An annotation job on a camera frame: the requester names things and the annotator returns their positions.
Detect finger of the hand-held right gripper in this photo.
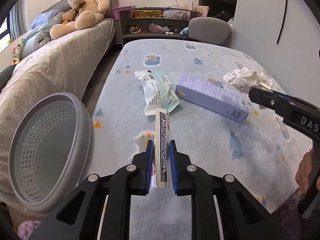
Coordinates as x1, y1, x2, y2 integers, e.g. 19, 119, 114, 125
248, 87, 297, 121
272, 91, 298, 104

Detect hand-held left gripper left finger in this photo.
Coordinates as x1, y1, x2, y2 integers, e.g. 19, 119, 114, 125
29, 140, 154, 240

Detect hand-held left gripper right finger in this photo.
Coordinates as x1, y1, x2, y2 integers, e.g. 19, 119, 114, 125
169, 140, 292, 240

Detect playing card box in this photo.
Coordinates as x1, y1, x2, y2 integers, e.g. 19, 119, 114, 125
153, 107, 172, 188

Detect white paper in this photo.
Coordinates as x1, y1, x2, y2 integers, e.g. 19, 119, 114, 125
223, 67, 274, 94

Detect grey perforated plastic basket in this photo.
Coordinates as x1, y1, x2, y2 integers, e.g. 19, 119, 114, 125
9, 92, 91, 214

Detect person's right hand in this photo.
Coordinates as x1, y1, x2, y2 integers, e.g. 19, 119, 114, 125
295, 149, 315, 193

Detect light blue printed blanket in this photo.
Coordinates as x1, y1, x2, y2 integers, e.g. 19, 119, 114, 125
86, 39, 297, 240

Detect purple carton box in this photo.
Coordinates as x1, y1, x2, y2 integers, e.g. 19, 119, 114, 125
175, 74, 249, 124

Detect white printed packet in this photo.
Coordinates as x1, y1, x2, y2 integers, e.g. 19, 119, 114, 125
134, 70, 184, 116

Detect grey upholstered chair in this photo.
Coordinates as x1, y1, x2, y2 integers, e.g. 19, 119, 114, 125
188, 17, 232, 46

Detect pink gift bags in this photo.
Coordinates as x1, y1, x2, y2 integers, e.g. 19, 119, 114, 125
182, 1, 210, 18

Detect clear plastic bags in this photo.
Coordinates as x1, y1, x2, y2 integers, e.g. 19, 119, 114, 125
162, 9, 189, 20

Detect pink plastic bag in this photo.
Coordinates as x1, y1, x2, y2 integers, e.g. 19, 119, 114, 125
149, 24, 169, 33

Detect bed with grey checked sheet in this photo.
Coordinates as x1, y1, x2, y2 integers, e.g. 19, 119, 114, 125
0, 17, 115, 203

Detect grey curved shelf unit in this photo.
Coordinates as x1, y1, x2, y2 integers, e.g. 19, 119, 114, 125
118, 8, 200, 46

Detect gold foil packets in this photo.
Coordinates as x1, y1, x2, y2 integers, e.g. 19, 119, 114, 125
133, 10, 162, 18

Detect large beige teddy bear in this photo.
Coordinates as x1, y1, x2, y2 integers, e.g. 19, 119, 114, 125
49, 0, 110, 40

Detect dark grey pillow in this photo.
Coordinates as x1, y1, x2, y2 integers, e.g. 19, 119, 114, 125
0, 65, 17, 90

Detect small green plush doll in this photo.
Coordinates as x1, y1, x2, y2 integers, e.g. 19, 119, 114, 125
12, 38, 24, 58

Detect blue printed pillow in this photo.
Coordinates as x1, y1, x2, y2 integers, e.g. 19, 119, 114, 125
29, 9, 65, 29

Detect grey curtain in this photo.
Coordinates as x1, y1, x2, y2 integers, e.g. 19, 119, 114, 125
9, 1, 20, 40

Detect white cable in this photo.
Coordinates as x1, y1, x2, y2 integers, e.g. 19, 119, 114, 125
174, 0, 180, 30

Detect window with black frame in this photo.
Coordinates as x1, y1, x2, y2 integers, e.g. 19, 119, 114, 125
0, 17, 12, 53

